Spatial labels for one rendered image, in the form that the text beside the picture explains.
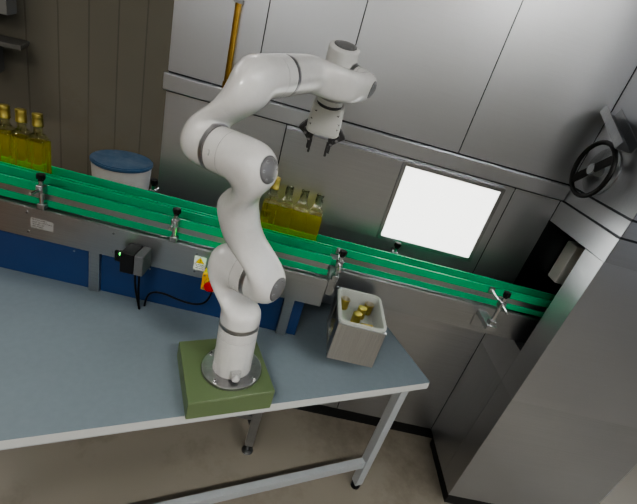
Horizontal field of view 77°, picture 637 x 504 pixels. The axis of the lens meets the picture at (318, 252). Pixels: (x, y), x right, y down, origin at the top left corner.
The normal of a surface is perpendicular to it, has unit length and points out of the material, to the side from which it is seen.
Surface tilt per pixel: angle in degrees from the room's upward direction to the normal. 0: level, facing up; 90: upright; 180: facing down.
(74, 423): 0
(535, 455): 90
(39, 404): 0
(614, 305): 90
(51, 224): 90
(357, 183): 90
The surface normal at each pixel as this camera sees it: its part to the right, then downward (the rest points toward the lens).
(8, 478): 0.26, -0.86
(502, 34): -0.03, 0.44
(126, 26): 0.37, 0.51
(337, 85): 0.16, 0.65
